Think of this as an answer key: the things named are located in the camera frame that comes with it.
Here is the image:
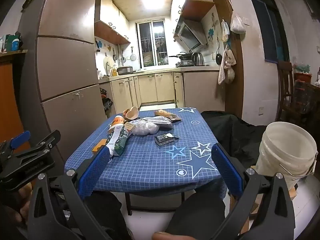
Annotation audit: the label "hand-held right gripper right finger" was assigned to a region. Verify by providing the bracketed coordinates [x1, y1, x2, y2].
[211, 144, 296, 240]

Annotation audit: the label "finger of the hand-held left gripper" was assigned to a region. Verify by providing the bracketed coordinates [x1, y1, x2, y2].
[0, 131, 31, 155]
[15, 130, 61, 167]

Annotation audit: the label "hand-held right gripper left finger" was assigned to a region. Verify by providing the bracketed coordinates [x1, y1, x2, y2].
[27, 145, 112, 240]

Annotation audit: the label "orange and white snack bag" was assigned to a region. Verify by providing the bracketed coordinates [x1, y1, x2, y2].
[108, 115, 125, 133]

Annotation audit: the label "white plastic bucket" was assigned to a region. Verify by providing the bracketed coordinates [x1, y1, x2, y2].
[255, 122, 318, 189]

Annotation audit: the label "clear plastic bag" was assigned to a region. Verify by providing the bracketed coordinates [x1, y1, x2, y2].
[131, 119, 160, 136]
[221, 19, 230, 43]

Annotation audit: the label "brown bread packet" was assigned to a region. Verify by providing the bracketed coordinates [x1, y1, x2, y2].
[154, 109, 182, 122]

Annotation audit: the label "person's left hand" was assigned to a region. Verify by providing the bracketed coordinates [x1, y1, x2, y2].
[0, 182, 34, 230]

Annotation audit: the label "person's right hand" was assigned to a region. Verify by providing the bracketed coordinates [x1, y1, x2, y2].
[152, 231, 175, 240]

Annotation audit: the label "green and white snack bag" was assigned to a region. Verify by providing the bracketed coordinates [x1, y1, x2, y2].
[105, 124, 131, 157]

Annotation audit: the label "dark jacket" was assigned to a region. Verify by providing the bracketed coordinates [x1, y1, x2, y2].
[201, 110, 269, 161]

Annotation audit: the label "person's right leg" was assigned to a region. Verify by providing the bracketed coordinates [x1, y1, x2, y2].
[165, 184, 227, 237]

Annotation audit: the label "blue star printed tablecloth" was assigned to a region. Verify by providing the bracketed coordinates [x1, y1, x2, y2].
[64, 107, 225, 198]

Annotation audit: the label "brown paper bowl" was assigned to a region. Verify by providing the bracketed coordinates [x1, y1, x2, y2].
[123, 106, 140, 120]

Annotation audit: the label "cardboard box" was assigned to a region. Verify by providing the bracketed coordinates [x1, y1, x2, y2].
[287, 186, 298, 201]

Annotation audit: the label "small black box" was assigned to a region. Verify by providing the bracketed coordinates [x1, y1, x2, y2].
[154, 133, 179, 146]

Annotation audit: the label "short silver wrapper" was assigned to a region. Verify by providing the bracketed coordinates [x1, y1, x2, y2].
[142, 116, 171, 122]

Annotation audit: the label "long silver wrapper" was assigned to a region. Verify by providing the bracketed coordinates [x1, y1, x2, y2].
[146, 120, 173, 129]

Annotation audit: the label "beige refrigerator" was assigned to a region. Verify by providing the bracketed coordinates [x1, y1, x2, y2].
[17, 0, 113, 173]

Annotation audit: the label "teal box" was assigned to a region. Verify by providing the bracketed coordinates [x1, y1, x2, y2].
[6, 34, 22, 52]

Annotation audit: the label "beige kitchen base cabinets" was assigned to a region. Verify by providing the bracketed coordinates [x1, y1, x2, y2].
[99, 66, 222, 117]

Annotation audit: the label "pink hanging towel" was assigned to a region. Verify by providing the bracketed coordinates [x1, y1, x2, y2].
[217, 51, 229, 85]

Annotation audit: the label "wooden chair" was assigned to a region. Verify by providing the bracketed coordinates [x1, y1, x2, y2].
[276, 61, 297, 123]

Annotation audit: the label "round white cutting board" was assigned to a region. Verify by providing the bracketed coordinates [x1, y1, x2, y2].
[103, 56, 114, 71]

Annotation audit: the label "dark wooden side table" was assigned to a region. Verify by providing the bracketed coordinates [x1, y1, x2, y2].
[292, 79, 320, 132]

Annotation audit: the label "small black hanging pan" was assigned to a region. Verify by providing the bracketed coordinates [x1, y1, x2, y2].
[215, 37, 223, 66]

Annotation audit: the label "gas stove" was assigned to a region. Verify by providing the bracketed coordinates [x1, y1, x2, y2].
[175, 60, 196, 68]

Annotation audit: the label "steel kettle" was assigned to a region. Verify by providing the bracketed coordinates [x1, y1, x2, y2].
[191, 52, 205, 66]

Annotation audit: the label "red basket with greens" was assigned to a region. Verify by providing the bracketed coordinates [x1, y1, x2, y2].
[294, 64, 312, 80]

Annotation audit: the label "black wok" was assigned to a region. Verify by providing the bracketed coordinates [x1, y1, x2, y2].
[169, 52, 193, 60]

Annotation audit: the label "barred kitchen window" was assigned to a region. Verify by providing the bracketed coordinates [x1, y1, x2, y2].
[136, 20, 169, 68]

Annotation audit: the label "clear hanging plastic bag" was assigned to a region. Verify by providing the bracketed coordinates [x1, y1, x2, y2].
[221, 19, 230, 43]

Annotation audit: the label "range hood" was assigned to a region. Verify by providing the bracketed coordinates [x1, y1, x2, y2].
[174, 17, 208, 51]

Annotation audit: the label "white hanging plastic bag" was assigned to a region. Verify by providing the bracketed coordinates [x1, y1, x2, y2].
[230, 11, 247, 34]

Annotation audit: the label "dark doorway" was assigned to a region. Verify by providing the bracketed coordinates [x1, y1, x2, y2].
[246, 0, 290, 63]

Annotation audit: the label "brown door frame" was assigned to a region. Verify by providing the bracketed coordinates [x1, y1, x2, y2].
[207, 0, 244, 120]

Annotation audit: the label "flower wall poster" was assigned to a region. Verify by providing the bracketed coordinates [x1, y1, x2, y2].
[202, 6, 221, 46]

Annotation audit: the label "wall cabinet with wooden underside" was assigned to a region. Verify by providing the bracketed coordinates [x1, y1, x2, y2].
[94, 0, 131, 44]

